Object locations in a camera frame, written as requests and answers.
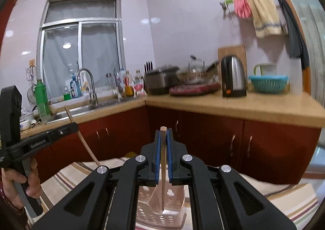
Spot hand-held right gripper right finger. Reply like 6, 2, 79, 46
166, 128, 297, 230

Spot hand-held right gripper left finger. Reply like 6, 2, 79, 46
32, 130, 162, 230

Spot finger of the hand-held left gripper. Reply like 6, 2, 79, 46
49, 122, 80, 142

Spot wooden chopstick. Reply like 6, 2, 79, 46
64, 105, 101, 167
160, 126, 168, 212

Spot beige plastic utensil basket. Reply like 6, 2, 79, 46
136, 184, 187, 230

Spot person's left hand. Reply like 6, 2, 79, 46
1, 157, 43, 210

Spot white ceramic bowl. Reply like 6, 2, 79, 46
20, 112, 35, 131

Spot steel kitchen sink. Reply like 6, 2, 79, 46
52, 100, 132, 121

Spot hanging metal strainer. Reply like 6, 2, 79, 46
25, 65, 36, 105

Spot green plastic bottle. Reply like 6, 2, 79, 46
34, 80, 52, 122

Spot blue detergent bottle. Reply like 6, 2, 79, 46
70, 74, 82, 98

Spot white spray bottle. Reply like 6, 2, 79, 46
80, 72, 90, 96

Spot steel kitchen faucet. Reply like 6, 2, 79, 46
76, 69, 99, 107

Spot red and white packet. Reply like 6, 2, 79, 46
133, 83, 146, 97

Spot red induction cooker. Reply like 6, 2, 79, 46
169, 82, 221, 96

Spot amber oil bottle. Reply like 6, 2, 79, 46
124, 71, 134, 97

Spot grey rice cooker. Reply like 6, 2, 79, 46
145, 65, 181, 95

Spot steel wok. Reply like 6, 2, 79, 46
176, 61, 220, 85

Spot glass pot lid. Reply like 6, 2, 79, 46
188, 55, 206, 74

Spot steel electric kettle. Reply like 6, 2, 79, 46
220, 55, 248, 98

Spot red kitchen cabinet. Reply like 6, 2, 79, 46
0, 105, 323, 185

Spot striped tablecloth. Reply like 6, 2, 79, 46
38, 157, 319, 230

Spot teal plastic colander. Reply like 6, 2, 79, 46
248, 75, 290, 94

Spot wooden cutting board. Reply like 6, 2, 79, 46
218, 44, 248, 85

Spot white plastic container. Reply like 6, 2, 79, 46
289, 57, 305, 94

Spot metal towel rack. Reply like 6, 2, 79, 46
220, 0, 280, 21

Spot pink rubber gloves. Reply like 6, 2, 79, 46
234, 0, 252, 19

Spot yellow towel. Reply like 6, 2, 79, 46
245, 0, 283, 38

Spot dark grey cloth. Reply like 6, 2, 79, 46
276, 0, 306, 65

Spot aluminium frame window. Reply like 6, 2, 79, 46
37, 0, 127, 101

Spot white mug green handle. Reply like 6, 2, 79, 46
253, 62, 278, 76

